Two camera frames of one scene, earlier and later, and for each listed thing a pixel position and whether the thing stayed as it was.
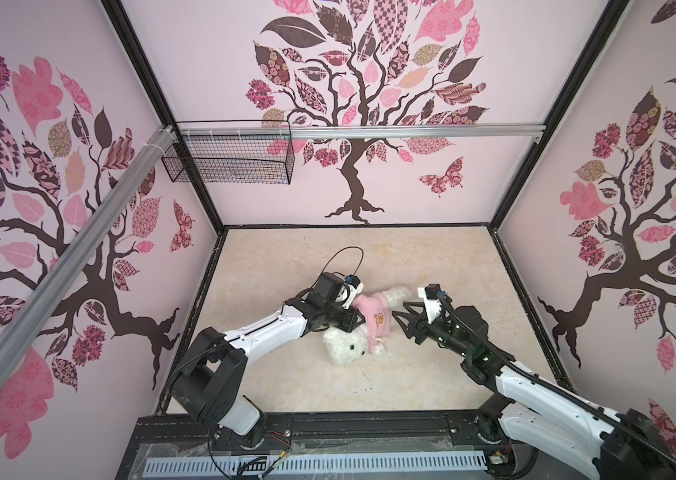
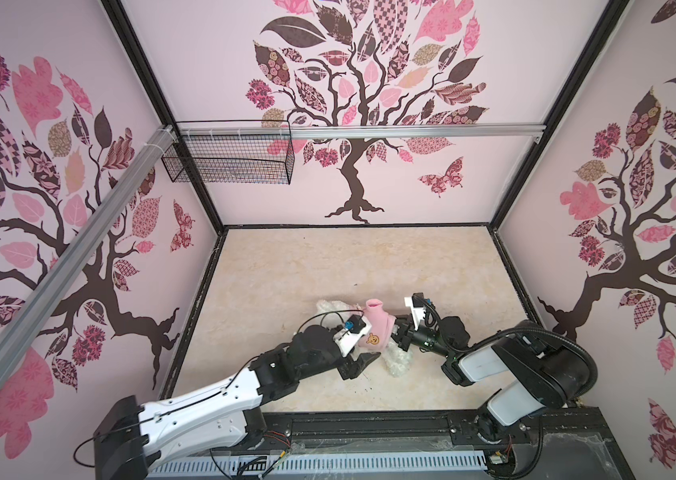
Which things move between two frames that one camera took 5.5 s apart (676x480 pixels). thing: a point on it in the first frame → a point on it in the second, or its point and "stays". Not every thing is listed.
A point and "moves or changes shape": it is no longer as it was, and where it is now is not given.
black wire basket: x=231 y=161 stays
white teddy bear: x=343 y=347 moves or changes shape
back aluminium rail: x=361 y=127 stays
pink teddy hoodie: x=376 y=312 moves or changes shape
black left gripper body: x=336 y=315 → x=331 y=360
